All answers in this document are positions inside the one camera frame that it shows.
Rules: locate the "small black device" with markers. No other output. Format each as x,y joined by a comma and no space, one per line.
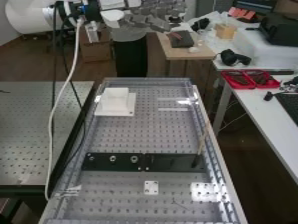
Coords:
268,96

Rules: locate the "thin stick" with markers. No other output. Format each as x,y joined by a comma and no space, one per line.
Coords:
201,143

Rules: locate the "screen with orange notes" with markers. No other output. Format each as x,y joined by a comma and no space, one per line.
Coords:
253,4

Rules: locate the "black plate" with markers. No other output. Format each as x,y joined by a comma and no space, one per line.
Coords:
120,163

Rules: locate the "wooden desk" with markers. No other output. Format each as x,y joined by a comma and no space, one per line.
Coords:
187,63

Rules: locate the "small white square plate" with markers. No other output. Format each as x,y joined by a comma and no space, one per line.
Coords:
151,187

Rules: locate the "orange sticky note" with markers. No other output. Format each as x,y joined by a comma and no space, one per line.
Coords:
241,13
251,14
233,12

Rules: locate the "red tray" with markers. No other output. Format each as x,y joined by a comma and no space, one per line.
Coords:
237,80
266,78

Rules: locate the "black keyboard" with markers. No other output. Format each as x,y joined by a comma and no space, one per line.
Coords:
289,106

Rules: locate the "clear box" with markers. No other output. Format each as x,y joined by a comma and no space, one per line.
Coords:
133,140

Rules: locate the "small white box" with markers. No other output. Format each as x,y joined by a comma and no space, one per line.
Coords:
115,100

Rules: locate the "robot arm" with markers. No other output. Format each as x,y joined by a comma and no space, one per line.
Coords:
31,16

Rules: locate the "tan wooden box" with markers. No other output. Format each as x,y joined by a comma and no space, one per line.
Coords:
225,31

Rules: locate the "black flat pad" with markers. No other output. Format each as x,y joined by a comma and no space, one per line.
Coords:
181,39

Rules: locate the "white desk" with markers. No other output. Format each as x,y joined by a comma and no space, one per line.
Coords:
266,123

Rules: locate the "black headphones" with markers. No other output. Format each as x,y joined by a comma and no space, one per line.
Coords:
235,57

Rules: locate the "cardboard box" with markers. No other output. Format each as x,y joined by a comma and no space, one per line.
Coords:
95,46

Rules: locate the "black case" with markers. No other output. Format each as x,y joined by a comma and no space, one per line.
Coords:
280,30

